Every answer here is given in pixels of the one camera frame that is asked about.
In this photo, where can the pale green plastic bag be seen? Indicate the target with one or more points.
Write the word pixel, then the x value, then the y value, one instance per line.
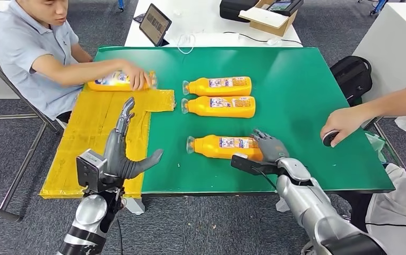
pixel 376 142

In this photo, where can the black zip case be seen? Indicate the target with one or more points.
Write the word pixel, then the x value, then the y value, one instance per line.
pixel 231 10

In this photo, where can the white plug adapter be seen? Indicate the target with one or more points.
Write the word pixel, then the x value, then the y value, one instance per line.
pixel 274 41

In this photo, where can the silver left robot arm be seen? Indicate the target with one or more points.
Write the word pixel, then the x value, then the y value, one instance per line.
pixel 90 211

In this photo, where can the white paper sheet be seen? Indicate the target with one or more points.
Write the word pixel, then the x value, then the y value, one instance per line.
pixel 262 17

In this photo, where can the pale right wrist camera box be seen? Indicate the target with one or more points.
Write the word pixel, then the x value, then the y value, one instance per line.
pixel 248 164

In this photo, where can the white table foot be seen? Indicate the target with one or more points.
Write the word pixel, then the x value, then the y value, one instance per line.
pixel 282 206
pixel 136 207

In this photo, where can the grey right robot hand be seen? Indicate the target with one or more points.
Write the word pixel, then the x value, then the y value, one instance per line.
pixel 273 149

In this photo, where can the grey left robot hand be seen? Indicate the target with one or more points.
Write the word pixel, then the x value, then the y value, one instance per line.
pixel 116 158

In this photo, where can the grey metal frame table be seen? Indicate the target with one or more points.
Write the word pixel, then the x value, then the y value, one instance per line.
pixel 35 140

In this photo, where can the dark smartphone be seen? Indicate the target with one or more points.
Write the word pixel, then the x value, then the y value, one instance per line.
pixel 139 17

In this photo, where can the brown cardboard box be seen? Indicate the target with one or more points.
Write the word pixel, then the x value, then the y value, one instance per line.
pixel 271 29

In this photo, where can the black tablet on stand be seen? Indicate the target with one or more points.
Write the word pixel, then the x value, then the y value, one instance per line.
pixel 154 24

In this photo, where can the yellow taped cardboard mat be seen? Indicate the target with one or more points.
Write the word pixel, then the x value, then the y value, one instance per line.
pixel 83 140

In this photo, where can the white side table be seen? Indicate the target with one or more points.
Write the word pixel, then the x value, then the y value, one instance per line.
pixel 389 52

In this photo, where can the orange detergent bottle clear cap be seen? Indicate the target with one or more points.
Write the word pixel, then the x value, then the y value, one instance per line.
pixel 209 147
pixel 202 88
pixel 111 84
pixel 202 108

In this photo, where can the black terminal with screen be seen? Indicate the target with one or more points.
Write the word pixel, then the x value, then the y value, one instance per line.
pixel 285 7

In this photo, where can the person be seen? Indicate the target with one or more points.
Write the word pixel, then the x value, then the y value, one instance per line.
pixel 364 112
pixel 20 45

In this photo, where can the black backpack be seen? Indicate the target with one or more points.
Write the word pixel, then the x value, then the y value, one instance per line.
pixel 352 77

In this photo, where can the blue metal stand leg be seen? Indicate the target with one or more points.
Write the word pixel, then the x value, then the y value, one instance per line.
pixel 378 6
pixel 121 4

